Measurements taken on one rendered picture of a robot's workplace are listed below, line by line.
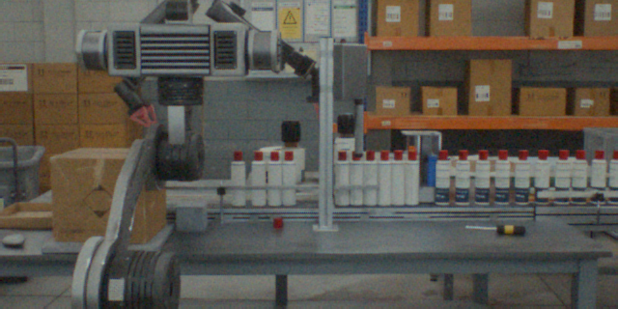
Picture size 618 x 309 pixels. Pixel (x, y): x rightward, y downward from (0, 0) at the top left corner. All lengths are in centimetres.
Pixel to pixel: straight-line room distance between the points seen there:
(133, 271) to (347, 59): 112
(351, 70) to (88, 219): 100
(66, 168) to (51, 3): 540
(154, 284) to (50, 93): 449
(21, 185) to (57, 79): 156
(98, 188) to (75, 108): 374
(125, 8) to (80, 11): 46
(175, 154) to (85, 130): 395
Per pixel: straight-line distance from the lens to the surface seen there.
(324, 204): 246
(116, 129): 592
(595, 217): 280
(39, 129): 609
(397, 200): 262
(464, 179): 266
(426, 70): 710
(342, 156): 258
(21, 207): 294
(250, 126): 715
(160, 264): 167
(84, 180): 228
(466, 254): 225
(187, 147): 205
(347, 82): 241
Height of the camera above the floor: 143
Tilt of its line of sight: 6 degrees down
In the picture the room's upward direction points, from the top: straight up
